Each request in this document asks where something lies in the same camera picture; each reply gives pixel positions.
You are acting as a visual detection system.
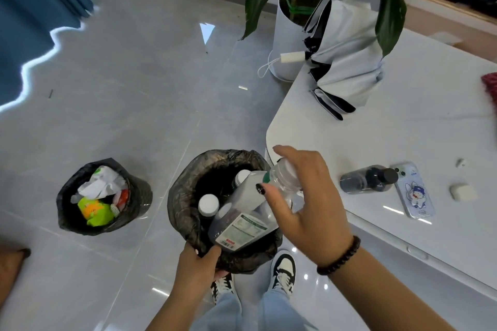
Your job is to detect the person's right hand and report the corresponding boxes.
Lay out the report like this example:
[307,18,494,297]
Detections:
[255,145,354,266]

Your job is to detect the person's left hand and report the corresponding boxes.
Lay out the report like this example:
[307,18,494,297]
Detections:
[171,243,230,301]

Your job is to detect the clear labelled plastic bottle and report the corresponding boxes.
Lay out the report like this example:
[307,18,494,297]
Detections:
[208,158,308,253]

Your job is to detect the large black-bagged trash bin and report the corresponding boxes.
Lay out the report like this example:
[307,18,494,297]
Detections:
[167,149,285,274]

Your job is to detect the person's right forearm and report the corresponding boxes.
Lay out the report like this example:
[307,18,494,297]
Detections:
[325,241,468,331]

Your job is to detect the person's left forearm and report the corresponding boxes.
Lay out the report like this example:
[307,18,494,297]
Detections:
[145,287,213,331]

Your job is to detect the black and white left shoe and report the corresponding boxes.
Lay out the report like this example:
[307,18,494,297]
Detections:
[210,272,238,306]

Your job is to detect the black and white shoe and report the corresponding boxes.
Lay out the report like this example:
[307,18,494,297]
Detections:
[210,272,238,306]
[269,250,298,300]

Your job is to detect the white-capped bottle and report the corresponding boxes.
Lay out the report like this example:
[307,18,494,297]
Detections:
[198,193,220,219]
[232,169,251,189]

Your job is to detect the black and white right shoe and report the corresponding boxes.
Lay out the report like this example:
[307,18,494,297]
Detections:
[269,250,298,300]

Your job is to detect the light blue jeans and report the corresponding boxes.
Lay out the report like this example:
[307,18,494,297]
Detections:
[189,287,320,331]

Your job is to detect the dark bottle with black cap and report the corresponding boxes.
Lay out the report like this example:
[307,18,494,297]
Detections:
[340,165,400,195]

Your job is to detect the red and white wrapper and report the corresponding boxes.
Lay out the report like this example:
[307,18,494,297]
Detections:
[111,188,129,214]

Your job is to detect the green and orange wrapper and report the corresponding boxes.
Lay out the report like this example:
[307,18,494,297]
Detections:
[78,196,116,227]

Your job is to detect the crumpled white paper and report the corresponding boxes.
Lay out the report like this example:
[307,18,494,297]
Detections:
[71,166,128,204]

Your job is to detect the phone with cartoon case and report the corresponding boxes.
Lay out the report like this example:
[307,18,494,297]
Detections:
[390,162,436,220]

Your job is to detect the small black-bagged trash bin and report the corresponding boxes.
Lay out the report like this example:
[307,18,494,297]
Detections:
[57,158,154,237]

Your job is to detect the white plant pot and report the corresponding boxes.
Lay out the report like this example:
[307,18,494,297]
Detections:
[269,0,331,82]

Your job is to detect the white and black folded umbrella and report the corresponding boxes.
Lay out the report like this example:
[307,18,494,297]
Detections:
[302,0,386,121]

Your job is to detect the white earbud case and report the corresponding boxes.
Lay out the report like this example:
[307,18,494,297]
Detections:
[449,184,478,203]

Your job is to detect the green leafy plant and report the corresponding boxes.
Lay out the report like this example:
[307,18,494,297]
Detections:
[202,0,407,58]

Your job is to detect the red cloth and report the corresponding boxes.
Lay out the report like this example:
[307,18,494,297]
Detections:
[480,72,497,115]

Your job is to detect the wooden ledge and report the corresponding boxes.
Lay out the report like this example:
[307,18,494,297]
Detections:
[399,0,497,64]

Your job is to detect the blue curtain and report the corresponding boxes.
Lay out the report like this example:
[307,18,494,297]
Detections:
[0,0,108,111]

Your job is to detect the dark bead bracelet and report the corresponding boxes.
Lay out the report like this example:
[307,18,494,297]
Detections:
[316,235,362,276]

